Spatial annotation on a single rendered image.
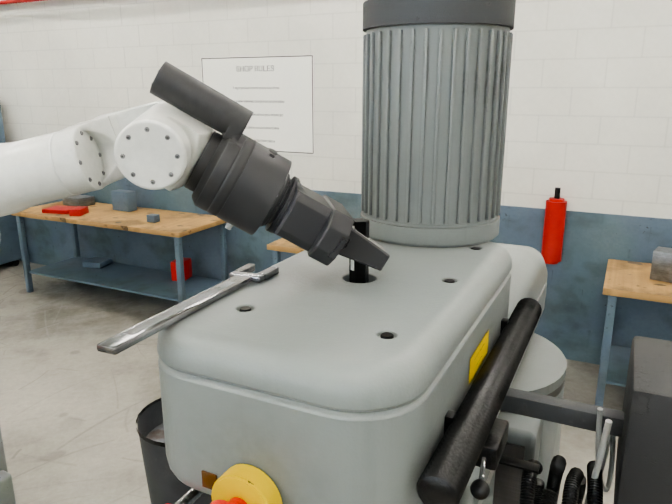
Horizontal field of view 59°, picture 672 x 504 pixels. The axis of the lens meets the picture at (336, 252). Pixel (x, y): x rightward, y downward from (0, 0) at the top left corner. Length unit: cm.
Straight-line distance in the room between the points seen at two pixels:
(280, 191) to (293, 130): 493
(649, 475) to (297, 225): 57
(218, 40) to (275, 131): 100
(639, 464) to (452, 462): 44
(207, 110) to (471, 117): 34
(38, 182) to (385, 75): 43
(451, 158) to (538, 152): 407
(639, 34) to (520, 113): 92
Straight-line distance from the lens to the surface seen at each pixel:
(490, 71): 80
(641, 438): 89
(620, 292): 414
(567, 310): 506
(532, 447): 112
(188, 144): 58
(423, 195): 78
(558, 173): 484
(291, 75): 552
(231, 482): 53
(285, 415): 49
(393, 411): 47
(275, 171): 60
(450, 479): 50
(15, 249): 821
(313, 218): 60
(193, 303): 58
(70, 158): 63
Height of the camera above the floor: 209
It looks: 15 degrees down
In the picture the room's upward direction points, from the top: straight up
